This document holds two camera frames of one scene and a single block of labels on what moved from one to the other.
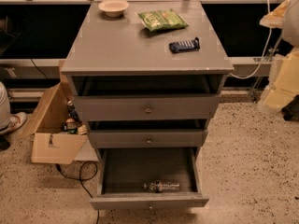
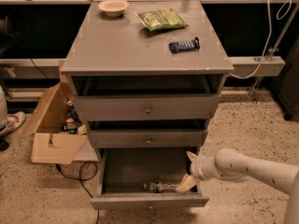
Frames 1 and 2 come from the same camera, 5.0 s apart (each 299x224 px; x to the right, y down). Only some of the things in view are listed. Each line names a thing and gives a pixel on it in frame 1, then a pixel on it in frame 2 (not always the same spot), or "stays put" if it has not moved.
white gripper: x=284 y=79 to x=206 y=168
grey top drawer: x=148 y=107 stays put
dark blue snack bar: x=192 y=45 stays put
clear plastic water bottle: x=162 y=187 stays put
